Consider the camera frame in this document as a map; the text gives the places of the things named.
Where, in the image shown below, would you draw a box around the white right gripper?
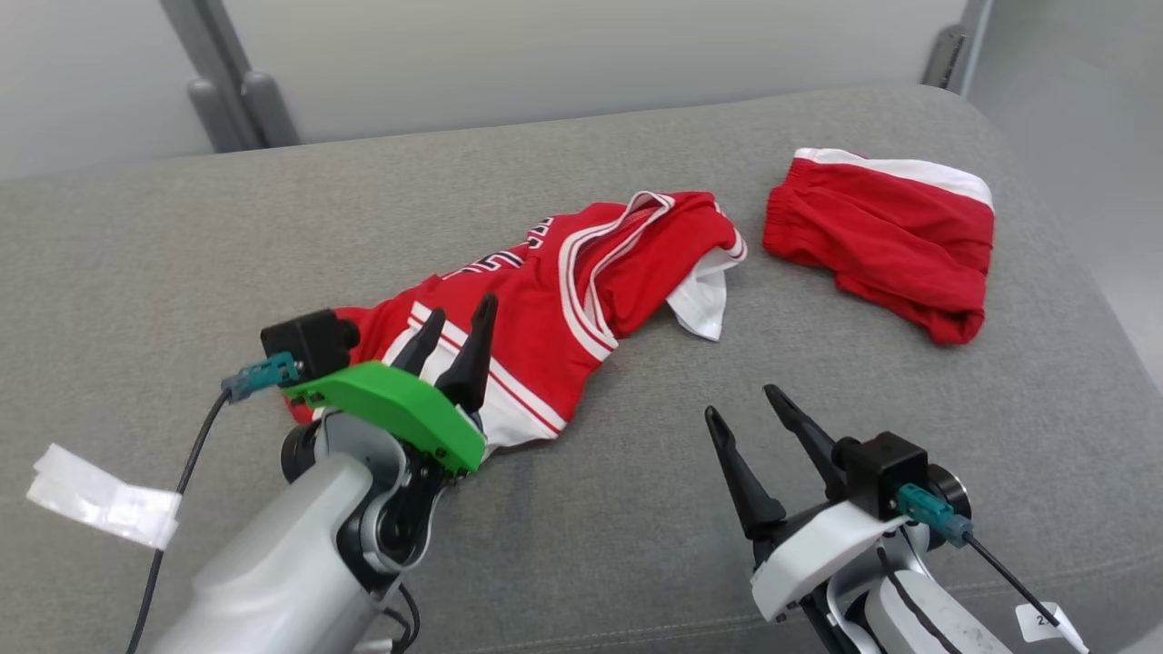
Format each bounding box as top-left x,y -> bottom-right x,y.
705,384 -> 910,623

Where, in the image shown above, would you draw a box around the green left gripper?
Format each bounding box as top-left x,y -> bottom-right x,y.
282,292 -> 499,475

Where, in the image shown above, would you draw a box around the red and white jersey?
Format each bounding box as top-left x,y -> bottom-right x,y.
286,190 -> 749,452

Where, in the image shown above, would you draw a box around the red shorts with white stripe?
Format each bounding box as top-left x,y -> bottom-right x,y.
761,148 -> 995,346

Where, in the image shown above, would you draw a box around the grey fabric sofa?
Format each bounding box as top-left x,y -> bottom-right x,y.
0,84 -> 1163,654

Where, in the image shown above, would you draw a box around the white tape tag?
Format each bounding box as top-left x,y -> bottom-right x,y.
25,443 -> 183,550

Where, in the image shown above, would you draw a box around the right camera cable teal plug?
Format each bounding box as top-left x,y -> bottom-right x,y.
895,483 -> 1059,629

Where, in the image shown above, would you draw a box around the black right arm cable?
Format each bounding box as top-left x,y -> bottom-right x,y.
877,545 -> 946,654

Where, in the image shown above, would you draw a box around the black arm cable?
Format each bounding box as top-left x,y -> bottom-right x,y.
382,581 -> 422,654
877,545 -> 946,654

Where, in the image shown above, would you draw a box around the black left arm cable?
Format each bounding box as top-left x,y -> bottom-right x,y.
382,581 -> 422,654

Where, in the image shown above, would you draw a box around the white printed cable tag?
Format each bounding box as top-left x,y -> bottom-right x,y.
1015,601 -> 1091,654

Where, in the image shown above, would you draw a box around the grey metal frame legs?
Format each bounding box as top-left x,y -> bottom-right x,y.
159,0 -> 301,154

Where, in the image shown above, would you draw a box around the dark grey metal post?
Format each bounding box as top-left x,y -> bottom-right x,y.
922,0 -> 991,92

